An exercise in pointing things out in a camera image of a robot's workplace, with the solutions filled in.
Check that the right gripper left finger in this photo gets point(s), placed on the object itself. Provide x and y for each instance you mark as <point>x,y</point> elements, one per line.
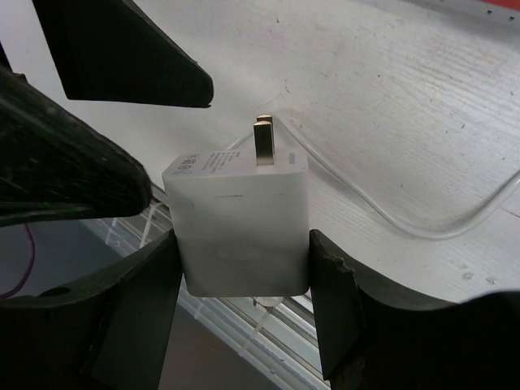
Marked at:
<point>107,330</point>

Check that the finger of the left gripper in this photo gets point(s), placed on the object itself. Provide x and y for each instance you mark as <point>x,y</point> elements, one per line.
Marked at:
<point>111,51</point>
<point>56,167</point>

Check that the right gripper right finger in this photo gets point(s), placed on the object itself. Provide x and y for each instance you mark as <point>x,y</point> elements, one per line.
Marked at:
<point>374,333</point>

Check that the white charger block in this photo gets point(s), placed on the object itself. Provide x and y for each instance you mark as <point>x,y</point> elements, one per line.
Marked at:
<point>241,218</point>

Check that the aluminium frame rail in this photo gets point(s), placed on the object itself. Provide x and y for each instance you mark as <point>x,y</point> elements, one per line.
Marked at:
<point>278,340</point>

